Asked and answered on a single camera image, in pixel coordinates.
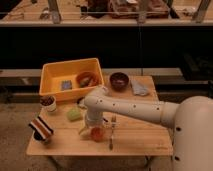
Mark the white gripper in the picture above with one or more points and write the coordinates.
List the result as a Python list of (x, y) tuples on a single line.
[(85, 127)]

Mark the red apple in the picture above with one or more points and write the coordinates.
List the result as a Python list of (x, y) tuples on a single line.
[(97, 134)]

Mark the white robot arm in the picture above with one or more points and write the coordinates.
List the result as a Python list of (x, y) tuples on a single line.
[(191, 120)]

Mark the green pear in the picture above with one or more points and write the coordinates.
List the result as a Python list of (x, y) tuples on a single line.
[(74, 114)]

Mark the metal fork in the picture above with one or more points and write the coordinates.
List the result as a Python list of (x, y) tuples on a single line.
[(113, 125)]

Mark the wooden table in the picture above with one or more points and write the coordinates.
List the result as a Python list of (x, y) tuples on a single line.
[(131, 137)]

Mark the white cup with contents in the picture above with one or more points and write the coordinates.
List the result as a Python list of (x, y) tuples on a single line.
[(48, 103)]

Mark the blue sponge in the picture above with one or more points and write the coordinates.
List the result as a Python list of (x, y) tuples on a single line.
[(66, 85)]

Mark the yellow plastic bin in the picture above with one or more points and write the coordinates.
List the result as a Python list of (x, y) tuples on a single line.
[(59, 78)]

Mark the dark brown bowl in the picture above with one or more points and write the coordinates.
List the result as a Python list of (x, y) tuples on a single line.
[(119, 81)]

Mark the grey cloth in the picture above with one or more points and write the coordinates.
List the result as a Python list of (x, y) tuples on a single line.
[(138, 88)]

